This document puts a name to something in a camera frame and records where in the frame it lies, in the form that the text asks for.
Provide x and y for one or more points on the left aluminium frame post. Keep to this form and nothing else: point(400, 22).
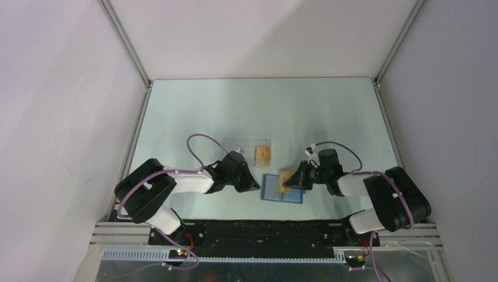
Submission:
point(117, 26)

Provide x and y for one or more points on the clear acrylic card box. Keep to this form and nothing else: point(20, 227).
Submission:
point(248, 145)

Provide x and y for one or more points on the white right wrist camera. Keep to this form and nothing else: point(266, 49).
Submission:
point(310, 151)

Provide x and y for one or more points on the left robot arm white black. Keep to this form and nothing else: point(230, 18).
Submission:
point(143, 193)

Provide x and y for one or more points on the gold card in box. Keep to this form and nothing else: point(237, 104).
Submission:
point(262, 156)

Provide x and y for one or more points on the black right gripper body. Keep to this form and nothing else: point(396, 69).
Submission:
point(309, 175)

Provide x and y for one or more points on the gold VIP card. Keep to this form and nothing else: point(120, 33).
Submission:
point(284, 176)

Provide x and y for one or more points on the controller board with leds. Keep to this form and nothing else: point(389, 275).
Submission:
point(356, 262)
point(178, 254)

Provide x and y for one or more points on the blue leather card holder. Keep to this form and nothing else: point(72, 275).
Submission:
point(272, 190)

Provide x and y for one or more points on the aluminium frame post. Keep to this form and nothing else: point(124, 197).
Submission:
point(117, 26)
point(400, 38)

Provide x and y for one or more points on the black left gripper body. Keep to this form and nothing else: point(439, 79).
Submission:
point(241, 180)

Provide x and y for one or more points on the right aluminium frame post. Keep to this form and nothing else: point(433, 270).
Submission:
point(400, 38)

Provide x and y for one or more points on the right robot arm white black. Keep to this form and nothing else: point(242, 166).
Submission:
point(397, 202)

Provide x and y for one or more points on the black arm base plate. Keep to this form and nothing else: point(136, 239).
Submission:
point(330, 232)

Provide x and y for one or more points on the right controller board with leds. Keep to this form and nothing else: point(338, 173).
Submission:
point(356, 262)

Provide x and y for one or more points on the left controller board with leds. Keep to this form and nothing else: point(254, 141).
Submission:
point(178, 254)

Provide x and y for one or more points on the grey slotted cable duct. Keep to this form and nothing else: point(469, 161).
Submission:
point(166, 255)

